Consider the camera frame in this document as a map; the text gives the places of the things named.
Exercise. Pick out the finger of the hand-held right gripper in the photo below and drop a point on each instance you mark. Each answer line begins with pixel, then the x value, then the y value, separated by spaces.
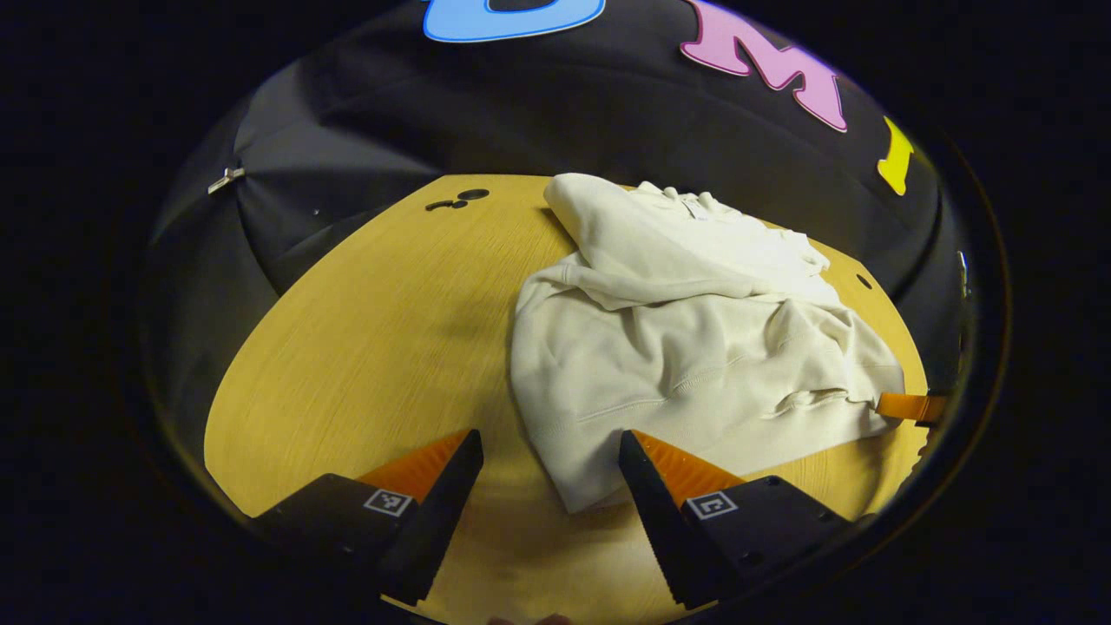
pixel 907 406

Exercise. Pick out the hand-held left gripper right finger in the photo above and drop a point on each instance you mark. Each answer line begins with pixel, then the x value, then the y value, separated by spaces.
pixel 660 521

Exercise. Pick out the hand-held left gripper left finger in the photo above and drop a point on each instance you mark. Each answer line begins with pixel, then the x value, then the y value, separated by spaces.
pixel 438 529

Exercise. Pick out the cream white sweatshirt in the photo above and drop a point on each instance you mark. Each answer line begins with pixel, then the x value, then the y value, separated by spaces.
pixel 677 347

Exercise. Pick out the silver backdrop clip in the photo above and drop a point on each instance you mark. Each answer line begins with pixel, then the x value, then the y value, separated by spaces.
pixel 963 271
pixel 226 180

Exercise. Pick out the black backdrop cloth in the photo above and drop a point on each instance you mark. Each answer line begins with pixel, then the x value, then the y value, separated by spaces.
pixel 434 104

